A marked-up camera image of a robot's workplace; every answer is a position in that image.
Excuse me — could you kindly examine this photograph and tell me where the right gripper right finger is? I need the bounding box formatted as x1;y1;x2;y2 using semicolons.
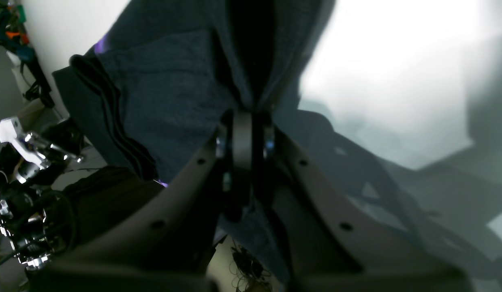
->
251;114;473;292

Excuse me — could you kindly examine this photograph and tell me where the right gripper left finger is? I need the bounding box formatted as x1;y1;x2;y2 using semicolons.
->
29;118;235;292

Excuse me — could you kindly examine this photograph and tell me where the black T-shirt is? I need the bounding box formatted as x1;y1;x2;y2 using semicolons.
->
53;0;335;284

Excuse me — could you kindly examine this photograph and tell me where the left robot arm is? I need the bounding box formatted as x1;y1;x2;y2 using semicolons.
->
0;117;85;273

